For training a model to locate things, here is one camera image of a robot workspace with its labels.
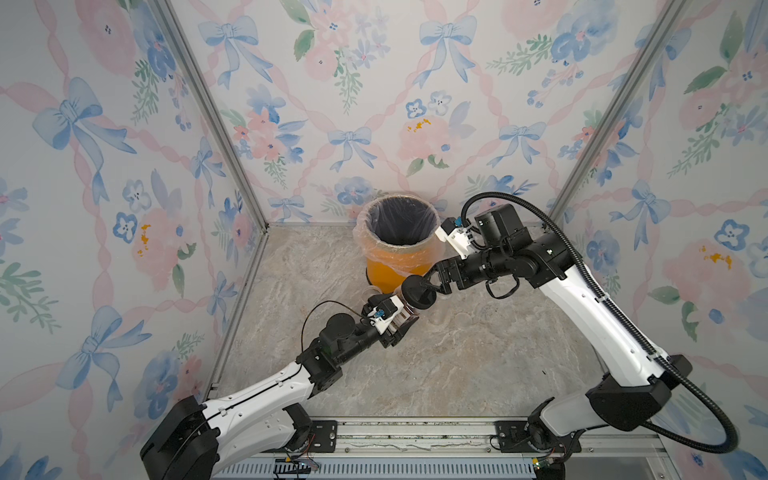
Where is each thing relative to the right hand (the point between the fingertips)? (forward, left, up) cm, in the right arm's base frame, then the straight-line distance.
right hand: (424, 264), depth 69 cm
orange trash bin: (+28, +5, -21) cm, 36 cm away
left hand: (-5, +4, -8) cm, 11 cm away
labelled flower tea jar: (-10, +4, -5) cm, 12 cm away
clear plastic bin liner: (+29, +6, -21) cm, 36 cm away
